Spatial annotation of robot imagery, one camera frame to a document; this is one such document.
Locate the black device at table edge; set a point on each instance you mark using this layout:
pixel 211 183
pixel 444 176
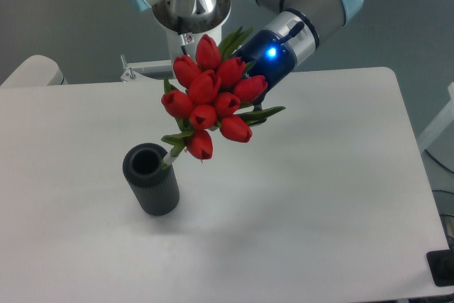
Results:
pixel 441 267

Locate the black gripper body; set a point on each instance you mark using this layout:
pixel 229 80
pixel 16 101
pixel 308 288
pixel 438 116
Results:
pixel 272 55

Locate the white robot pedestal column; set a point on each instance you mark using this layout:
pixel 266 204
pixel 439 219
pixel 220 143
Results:
pixel 195 54

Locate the white rounded furniture piece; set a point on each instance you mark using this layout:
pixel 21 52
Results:
pixel 35 71

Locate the red tulip bouquet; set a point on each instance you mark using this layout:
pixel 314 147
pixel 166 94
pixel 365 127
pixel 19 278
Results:
pixel 216 93

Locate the white metal base frame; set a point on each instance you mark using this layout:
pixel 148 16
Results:
pixel 143 71

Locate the dark grey ribbed vase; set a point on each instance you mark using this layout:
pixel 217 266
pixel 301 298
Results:
pixel 154 186

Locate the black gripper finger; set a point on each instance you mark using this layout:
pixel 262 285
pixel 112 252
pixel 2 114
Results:
pixel 257 116

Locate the white furniture at right edge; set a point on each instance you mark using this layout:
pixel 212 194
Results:
pixel 441 121

